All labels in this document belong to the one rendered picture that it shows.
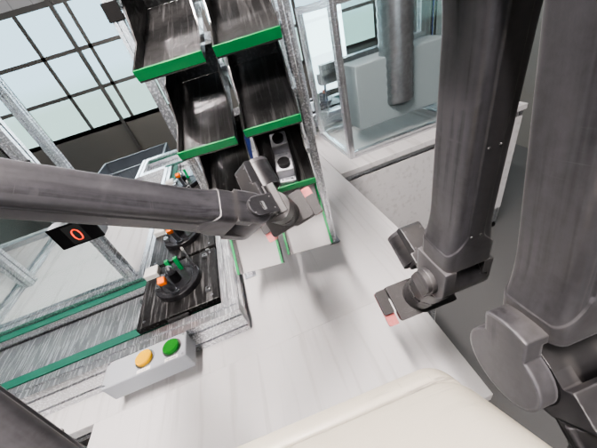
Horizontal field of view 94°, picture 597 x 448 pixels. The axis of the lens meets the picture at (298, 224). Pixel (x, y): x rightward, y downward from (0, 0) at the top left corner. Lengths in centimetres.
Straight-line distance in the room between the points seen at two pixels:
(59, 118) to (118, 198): 418
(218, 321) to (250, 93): 60
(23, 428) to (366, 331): 65
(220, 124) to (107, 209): 39
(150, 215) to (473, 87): 36
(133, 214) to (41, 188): 9
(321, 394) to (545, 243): 58
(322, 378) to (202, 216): 50
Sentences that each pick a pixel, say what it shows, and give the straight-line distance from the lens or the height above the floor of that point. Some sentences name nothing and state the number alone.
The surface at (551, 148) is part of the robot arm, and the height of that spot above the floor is 144.
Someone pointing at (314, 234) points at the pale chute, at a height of 102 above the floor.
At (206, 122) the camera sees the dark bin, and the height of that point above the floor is 139.
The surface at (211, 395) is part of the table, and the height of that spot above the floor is 86.
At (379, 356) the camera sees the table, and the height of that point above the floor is 86.
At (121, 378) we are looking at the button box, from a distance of 88.
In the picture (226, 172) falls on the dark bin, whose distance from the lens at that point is 80.
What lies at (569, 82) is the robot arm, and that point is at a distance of 23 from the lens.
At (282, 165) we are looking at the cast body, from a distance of 68.
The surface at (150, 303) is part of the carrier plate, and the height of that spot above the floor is 97.
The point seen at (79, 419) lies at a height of 86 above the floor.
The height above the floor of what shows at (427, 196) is 50.
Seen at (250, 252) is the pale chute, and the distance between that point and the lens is 83.
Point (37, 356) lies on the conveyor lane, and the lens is 124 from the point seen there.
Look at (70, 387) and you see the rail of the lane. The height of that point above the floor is 93.
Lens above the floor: 154
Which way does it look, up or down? 37 degrees down
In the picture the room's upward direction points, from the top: 17 degrees counter-clockwise
